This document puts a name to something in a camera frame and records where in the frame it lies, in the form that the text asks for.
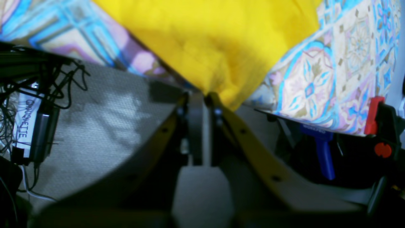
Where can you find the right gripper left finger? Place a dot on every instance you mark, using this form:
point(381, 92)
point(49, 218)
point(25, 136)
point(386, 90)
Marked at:
point(139, 193)

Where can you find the blue clamp handle left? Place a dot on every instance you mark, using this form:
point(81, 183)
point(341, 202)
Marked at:
point(322, 139)

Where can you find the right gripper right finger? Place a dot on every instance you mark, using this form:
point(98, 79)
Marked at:
point(267, 193)

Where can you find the red black clamp left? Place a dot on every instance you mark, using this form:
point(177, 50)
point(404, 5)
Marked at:
point(386, 127)

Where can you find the white labelled adapter box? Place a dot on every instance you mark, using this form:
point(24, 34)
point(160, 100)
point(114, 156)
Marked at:
point(27, 107)

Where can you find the yellow T-shirt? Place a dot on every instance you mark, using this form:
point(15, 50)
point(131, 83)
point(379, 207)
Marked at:
point(221, 46)

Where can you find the patterned blue tablecloth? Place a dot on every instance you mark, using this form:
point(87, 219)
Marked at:
point(326, 81)

